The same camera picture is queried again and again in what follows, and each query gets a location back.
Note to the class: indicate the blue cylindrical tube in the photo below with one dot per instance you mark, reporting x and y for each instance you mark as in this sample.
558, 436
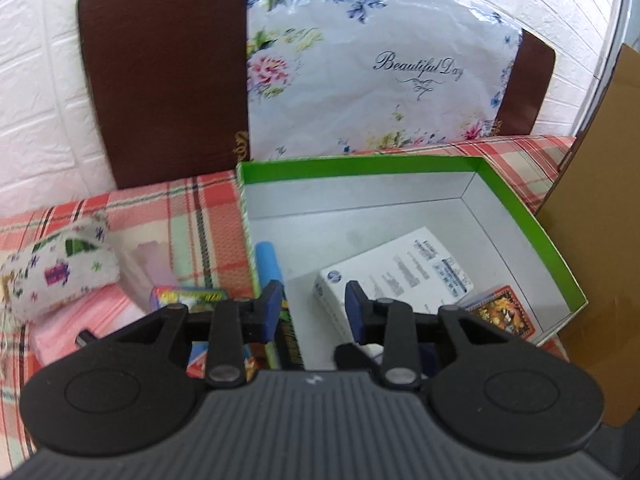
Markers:
267, 264

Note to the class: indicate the green snack box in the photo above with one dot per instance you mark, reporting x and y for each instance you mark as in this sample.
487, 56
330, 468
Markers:
284, 348

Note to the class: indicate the black pen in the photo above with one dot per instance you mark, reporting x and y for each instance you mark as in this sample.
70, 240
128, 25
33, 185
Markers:
85, 337

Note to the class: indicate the dark brown headboard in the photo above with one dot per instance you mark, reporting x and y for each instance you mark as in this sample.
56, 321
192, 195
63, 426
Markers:
164, 82

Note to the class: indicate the white medicine box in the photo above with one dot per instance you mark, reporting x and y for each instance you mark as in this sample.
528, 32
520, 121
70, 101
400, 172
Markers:
415, 268

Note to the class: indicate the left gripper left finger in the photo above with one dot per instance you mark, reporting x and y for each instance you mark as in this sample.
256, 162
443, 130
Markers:
235, 323

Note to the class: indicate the brown cardboard box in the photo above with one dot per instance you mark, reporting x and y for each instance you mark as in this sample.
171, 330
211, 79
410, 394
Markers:
592, 216

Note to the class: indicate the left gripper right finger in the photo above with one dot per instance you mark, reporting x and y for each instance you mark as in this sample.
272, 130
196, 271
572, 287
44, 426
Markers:
389, 323

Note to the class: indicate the pink tissue packet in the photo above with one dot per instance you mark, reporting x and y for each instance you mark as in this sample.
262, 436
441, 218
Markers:
101, 312

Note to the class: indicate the floral white plastic bag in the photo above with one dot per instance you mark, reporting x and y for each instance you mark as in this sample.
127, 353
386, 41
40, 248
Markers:
332, 77

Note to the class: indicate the red patterned card pack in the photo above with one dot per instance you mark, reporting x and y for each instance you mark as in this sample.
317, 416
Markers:
502, 308

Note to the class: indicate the green storage box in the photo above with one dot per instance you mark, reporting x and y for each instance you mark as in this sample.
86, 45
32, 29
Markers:
319, 211

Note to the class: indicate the printed white fabric pouch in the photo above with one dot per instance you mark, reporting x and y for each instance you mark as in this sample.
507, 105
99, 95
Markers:
58, 269

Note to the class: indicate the red white card box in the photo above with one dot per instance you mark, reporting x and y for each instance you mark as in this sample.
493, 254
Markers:
199, 299

